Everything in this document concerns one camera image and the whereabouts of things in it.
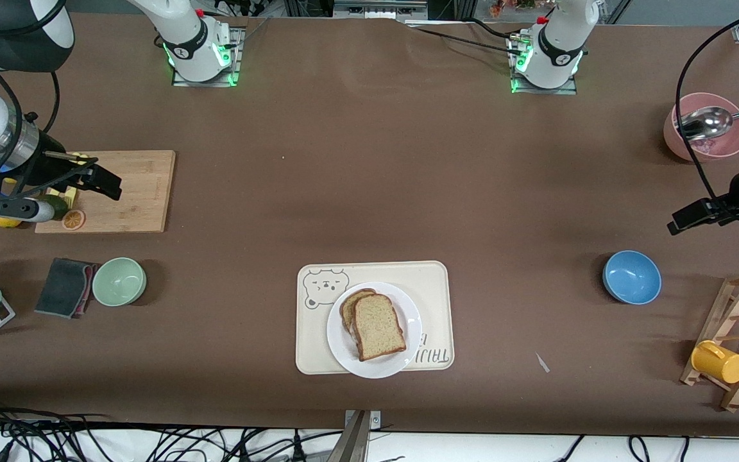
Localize grey and pink folded cloth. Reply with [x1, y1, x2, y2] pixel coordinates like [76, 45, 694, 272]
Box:
[34, 257, 99, 320]

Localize tangled black floor cables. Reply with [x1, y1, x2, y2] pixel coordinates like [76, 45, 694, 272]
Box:
[0, 395, 344, 462]

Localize yellow plastic fork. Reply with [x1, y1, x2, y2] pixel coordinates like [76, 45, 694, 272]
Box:
[64, 153, 90, 208]

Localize cream bear print tray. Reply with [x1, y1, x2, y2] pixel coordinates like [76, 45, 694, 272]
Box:
[295, 260, 455, 375]

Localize metal spoon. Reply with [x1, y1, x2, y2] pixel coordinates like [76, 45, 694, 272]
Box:
[677, 103, 739, 142]

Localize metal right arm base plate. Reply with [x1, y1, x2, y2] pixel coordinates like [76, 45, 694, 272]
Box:
[172, 26, 243, 87]

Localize yellow mug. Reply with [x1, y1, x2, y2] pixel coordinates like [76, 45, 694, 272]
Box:
[691, 340, 739, 384]

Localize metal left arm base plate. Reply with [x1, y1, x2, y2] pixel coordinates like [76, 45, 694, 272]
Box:
[509, 32, 579, 96]

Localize black cable on table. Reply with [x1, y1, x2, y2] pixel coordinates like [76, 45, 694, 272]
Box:
[405, 22, 521, 57]

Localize pink bowl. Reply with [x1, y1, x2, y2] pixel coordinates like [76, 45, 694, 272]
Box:
[663, 92, 739, 162]

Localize bamboo cutting board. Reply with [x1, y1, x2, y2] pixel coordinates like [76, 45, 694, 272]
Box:
[35, 151, 176, 234]

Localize pale green bowl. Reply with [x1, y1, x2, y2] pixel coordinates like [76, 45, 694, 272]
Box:
[92, 257, 148, 307]

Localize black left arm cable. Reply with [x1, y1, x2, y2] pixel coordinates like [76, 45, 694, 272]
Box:
[674, 0, 739, 209]

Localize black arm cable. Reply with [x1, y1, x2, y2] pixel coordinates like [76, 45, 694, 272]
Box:
[674, 0, 739, 209]
[0, 64, 62, 194]

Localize metal frame behind table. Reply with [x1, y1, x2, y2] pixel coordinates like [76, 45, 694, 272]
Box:
[283, 0, 473, 23]

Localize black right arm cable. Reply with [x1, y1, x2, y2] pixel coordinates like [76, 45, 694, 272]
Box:
[0, 64, 62, 194]

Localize bread slice sandwich lid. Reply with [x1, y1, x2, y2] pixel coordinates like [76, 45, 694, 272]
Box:
[352, 293, 407, 362]

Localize blue bowl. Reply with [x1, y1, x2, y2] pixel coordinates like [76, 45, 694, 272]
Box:
[602, 250, 663, 305]

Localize white round plate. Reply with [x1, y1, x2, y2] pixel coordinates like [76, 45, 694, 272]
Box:
[327, 282, 423, 379]

